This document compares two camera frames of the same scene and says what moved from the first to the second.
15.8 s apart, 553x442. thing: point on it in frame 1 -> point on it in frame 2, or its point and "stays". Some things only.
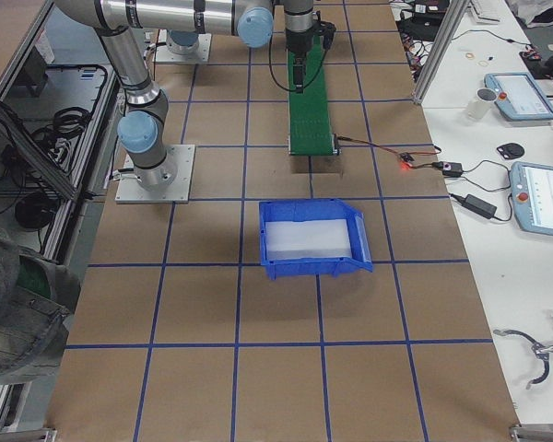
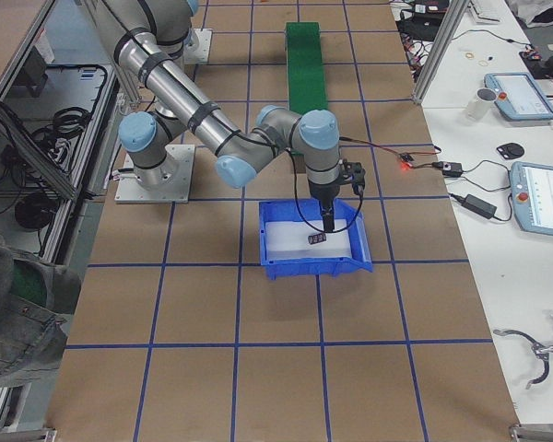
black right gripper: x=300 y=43 -> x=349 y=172
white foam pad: x=310 y=238 stays
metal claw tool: x=543 y=352 stays
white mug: x=480 y=105 stays
